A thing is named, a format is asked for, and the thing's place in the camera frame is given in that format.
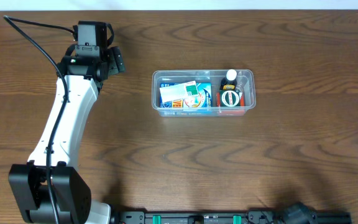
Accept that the clear plastic container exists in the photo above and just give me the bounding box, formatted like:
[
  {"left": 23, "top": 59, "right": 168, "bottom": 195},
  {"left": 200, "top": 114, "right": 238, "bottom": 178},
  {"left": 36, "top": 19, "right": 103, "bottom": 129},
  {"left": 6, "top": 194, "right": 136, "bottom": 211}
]
[{"left": 152, "top": 69, "right": 256, "bottom": 117}]

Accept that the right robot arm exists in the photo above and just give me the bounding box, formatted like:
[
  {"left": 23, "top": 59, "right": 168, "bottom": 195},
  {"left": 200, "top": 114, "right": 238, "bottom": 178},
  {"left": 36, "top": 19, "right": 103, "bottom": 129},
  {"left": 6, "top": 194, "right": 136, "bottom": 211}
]
[{"left": 278, "top": 202, "right": 317, "bottom": 224}]

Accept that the left black cable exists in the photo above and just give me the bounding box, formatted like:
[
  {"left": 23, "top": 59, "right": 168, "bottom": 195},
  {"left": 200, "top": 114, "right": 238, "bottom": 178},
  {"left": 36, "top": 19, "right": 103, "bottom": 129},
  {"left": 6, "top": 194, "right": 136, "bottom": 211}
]
[{"left": 3, "top": 15, "right": 76, "bottom": 224}]

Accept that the white green Panadol box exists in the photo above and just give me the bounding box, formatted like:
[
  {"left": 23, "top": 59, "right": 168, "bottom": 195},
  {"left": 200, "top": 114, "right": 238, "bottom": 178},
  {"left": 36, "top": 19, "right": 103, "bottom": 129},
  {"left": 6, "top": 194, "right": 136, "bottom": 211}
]
[{"left": 160, "top": 81, "right": 198, "bottom": 103}]

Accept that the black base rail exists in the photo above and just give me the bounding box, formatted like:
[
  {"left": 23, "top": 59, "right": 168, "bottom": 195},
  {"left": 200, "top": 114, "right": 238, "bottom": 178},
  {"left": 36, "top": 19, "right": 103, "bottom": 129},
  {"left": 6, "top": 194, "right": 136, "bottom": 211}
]
[{"left": 110, "top": 210, "right": 352, "bottom": 224}]

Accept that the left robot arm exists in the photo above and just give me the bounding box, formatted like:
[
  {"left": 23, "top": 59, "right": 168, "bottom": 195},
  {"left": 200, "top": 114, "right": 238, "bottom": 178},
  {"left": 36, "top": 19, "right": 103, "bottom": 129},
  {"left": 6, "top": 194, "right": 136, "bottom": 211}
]
[{"left": 8, "top": 45, "right": 125, "bottom": 223}]

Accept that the red Panadol ActiFast box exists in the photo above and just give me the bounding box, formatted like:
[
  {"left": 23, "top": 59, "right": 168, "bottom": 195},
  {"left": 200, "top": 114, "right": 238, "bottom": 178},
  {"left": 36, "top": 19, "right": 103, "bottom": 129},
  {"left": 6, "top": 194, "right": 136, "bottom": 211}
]
[{"left": 215, "top": 90, "right": 246, "bottom": 108}]

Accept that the dark bottle white cap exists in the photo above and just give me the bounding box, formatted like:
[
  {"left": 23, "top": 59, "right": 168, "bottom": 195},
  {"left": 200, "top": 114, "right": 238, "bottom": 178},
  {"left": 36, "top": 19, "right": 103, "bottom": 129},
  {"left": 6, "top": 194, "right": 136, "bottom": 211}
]
[{"left": 220, "top": 69, "right": 237, "bottom": 90}]

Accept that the blue Kool Fever box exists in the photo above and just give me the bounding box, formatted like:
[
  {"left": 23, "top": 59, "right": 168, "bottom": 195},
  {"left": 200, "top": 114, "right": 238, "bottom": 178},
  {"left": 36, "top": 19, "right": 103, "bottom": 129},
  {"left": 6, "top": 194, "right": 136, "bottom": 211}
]
[{"left": 160, "top": 83, "right": 213, "bottom": 108}]

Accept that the dark green small box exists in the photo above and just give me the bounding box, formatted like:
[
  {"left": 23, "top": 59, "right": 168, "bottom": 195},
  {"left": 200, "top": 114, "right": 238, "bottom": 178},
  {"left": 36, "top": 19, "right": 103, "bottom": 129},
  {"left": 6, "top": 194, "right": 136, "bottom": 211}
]
[{"left": 218, "top": 89, "right": 242, "bottom": 107}]

